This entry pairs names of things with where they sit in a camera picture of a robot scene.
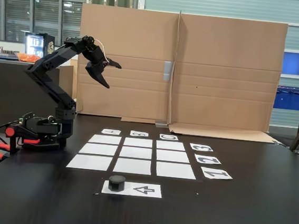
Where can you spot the white paper grid square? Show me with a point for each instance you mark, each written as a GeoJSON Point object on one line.
{"type": "Point", "coordinates": [98, 149]}
{"type": "Point", "coordinates": [105, 139]}
{"type": "Point", "coordinates": [132, 166]}
{"type": "Point", "coordinates": [176, 170]}
{"type": "Point", "coordinates": [170, 145]}
{"type": "Point", "coordinates": [138, 142]}
{"type": "Point", "coordinates": [135, 152]}
{"type": "Point", "coordinates": [173, 156]}
{"type": "Point", "coordinates": [89, 162]}

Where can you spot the black hexagonal token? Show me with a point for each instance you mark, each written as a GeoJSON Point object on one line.
{"type": "Point", "coordinates": [117, 183]}

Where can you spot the paper label number 2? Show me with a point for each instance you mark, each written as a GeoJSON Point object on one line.
{"type": "Point", "coordinates": [207, 159]}

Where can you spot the paper sheet with arrow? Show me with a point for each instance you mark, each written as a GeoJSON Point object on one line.
{"type": "Point", "coordinates": [144, 190]}

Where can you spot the dark brown counter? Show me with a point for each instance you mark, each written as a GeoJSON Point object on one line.
{"type": "Point", "coordinates": [0, 95]}

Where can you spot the grey tape patch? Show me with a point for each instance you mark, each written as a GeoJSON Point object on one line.
{"type": "Point", "coordinates": [161, 124]}

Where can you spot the blue foosball table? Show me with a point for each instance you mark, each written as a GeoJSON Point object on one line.
{"type": "Point", "coordinates": [293, 100]}

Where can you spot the paper label number 1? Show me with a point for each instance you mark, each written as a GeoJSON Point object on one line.
{"type": "Point", "coordinates": [216, 174]}

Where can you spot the paper label letter A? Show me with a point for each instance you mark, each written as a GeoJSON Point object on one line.
{"type": "Point", "coordinates": [111, 131]}

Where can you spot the black mini fridge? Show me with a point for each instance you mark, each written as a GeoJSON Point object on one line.
{"type": "Point", "coordinates": [49, 48]}

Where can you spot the paper label number 3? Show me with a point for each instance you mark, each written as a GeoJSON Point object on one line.
{"type": "Point", "coordinates": [201, 147]}

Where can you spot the large brown cardboard panel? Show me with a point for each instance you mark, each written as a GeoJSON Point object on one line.
{"type": "Point", "coordinates": [227, 72]}
{"type": "Point", "coordinates": [135, 36]}

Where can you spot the orange snack bag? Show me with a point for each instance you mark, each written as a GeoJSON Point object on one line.
{"type": "Point", "coordinates": [27, 58]}

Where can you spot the grey tape strip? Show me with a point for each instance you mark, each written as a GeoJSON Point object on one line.
{"type": "Point", "coordinates": [167, 71]}

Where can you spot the paper label letter B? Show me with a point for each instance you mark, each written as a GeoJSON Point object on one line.
{"type": "Point", "coordinates": [139, 134]}

